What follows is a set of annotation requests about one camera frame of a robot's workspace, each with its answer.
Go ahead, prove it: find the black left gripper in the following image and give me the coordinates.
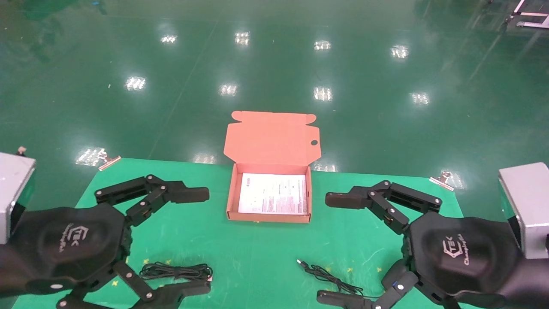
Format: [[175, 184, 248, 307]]
[[0, 204, 212, 309]]

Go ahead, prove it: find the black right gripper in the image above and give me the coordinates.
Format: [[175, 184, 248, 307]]
[[403, 212, 527, 299]]

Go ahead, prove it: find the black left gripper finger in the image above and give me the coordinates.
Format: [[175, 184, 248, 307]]
[[94, 174, 210, 227]]

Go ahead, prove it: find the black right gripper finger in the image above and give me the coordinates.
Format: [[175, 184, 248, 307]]
[[317, 277, 462, 309], [325, 180, 443, 235]]

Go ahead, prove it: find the black data cable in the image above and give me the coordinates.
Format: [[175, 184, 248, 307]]
[[139, 262, 214, 283]]

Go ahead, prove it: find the orange cardboard box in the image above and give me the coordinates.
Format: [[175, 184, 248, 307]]
[[223, 111, 321, 224]]

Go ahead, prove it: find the white printed paper leaflet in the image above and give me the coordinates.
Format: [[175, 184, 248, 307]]
[[238, 173, 308, 215]]

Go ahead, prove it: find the metal binder clip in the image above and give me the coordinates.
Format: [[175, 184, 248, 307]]
[[98, 151, 122, 171], [430, 171, 455, 191]]

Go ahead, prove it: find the green table mat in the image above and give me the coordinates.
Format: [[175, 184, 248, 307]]
[[11, 158, 503, 309]]

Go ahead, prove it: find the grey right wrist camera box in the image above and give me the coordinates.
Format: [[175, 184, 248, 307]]
[[498, 162, 549, 260]]

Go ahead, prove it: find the white metal frame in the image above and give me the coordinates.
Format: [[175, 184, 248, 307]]
[[505, 0, 549, 30]]

